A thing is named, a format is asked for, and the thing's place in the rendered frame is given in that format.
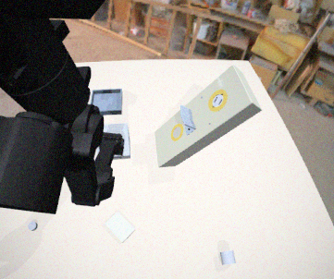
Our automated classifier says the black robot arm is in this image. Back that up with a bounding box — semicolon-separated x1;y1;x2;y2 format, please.
0;50;124;214

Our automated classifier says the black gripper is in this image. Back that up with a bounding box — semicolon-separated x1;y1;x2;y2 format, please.
0;0;105;95

